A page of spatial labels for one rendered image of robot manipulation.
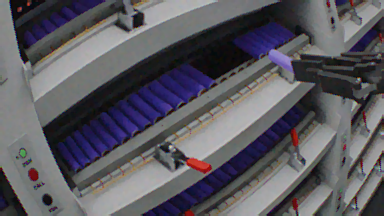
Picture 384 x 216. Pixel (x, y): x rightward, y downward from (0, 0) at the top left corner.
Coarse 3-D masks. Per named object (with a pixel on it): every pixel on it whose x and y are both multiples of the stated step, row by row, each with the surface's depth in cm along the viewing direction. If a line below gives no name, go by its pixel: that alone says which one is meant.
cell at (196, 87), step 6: (174, 72) 72; (180, 72) 72; (174, 78) 72; (180, 78) 72; (186, 78) 71; (186, 84) 71; (192, 84) 70; (198, 84) 70; (192, 90) 70; (198, 90) 70
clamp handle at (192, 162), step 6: (168, 150) 60; (174, 150) 61; (174, 156) 59; (180, 156) 59; (186, 156) 59; (186, 162) 57; (192, 162) 57; (198, 162) 57; (204, 162) 56; (192, 168) 57; (198, 168) 56; (204, 168) 55; (210, 168) 56
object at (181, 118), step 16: (288, 48) 78; (256, 64) 73; (272, 64) 75; (240, 80) 70; (208, 96) 68; (224, 96) 69; (176, 112) 65; (192, 112) 65; (208, 112) 67; (160, 128) 63; (176, 128) 65; (128, 144) 61; (144, 144) 61; (96, 160) 58; (112, 160) 59; (128, 160) 60; (144, 160) 61; (80, 176) 56; (96, 176) 57; (112, 176) 58
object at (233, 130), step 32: (320, 32) 80; (128, 96) 72; (256, 96) 71; (288, 96) 73; (224, 128) 66; (256, 128) 69; (224, 160) 67; (96, 192) 57; (128, 192) 57; (160, 192) 60
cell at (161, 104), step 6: (144, 90) 69; (150, 90) 69; (144, 96) 69; (150, 96) 68; (156, 96) 68; (150, 102) 68; (156, 102) 68; (162, 102) 67; (156, 108) 67; (162, 108) 67; (168, 108) 67; (162, 114) 67
